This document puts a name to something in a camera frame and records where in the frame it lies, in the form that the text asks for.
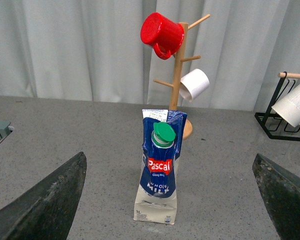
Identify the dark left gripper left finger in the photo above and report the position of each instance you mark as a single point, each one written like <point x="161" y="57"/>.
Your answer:
<point x="47" y="210"/>

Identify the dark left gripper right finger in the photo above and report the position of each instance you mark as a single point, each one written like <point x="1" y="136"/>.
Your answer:
<point x="280" y="191"/>

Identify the blue white milk carton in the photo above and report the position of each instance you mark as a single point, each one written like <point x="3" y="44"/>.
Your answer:
<point x="156" y="198"/>

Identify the small white cup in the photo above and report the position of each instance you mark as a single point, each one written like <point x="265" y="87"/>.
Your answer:
<point x="193" y="84"/>

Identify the white ribbed hanging mug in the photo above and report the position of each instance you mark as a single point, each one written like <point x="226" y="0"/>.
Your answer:
<point x="289" y="107"/>

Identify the wooden mug tree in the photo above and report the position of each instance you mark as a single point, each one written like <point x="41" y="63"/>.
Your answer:
<point x="179" y="59"/>

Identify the red mug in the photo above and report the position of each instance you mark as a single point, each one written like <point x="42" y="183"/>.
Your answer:
<point x="162" y="34"/>

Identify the black wire mug rack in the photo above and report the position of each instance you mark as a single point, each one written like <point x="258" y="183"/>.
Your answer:
<point x="275" y="127"/>

